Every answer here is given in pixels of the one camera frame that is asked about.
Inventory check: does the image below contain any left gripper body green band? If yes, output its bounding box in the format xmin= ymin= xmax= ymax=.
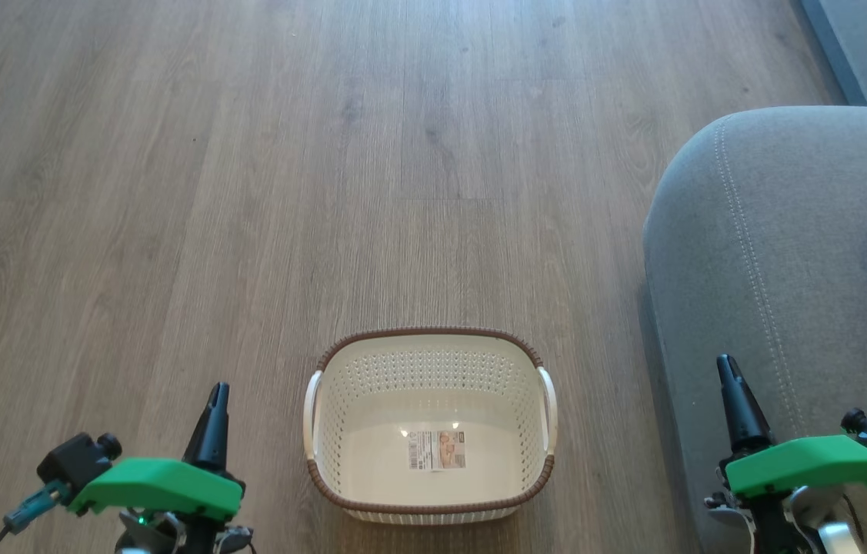
xmin=66 ymin=456 xmax=255 ymax=554

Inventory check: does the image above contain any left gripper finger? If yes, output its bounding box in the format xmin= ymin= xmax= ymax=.
xmin=182 ymin=382 xmax=232 ymax=468

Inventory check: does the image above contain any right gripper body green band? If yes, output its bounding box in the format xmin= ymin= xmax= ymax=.
xmin=704 ymin=433 xmax=867 ymax=554

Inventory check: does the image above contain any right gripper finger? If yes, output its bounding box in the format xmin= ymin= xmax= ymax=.
xmin=715 ymin=353 xmax=775 ymax=463

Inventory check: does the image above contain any grey fabric sofa seat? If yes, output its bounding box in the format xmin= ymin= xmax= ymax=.
xmin=642 ymin=105 xmax=867 ymax=554

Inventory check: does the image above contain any cream laundry basket brown rim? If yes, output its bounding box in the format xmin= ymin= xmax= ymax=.
xmin=302 ymin=326 xmax=559 ymax=526

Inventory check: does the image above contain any paper label sticker in basket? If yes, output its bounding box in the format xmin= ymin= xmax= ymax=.
xmin=405 ymin=429 xmax=468 ymax=472

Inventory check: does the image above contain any teal left cable connector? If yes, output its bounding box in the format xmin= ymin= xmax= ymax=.
xmin=2 ymin=479 xmax=73 ymax=536

